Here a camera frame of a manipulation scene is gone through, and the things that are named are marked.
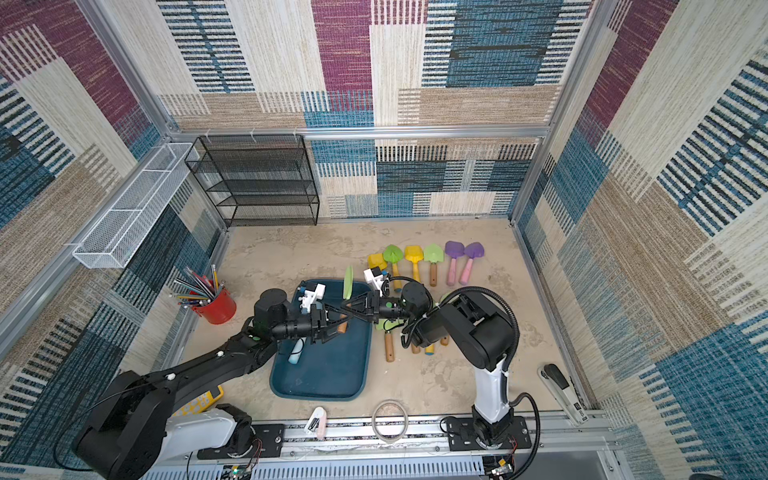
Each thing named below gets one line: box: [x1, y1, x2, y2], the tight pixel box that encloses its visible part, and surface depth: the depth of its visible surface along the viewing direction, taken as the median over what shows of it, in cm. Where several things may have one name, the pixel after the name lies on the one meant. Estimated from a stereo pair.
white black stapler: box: [537, 363, 589, 426], surface depth 79 cm
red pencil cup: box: [192, 289, 237, 325], surface depth 96 cm
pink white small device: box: [304, 406, 327, 440], surface depth 76 cm
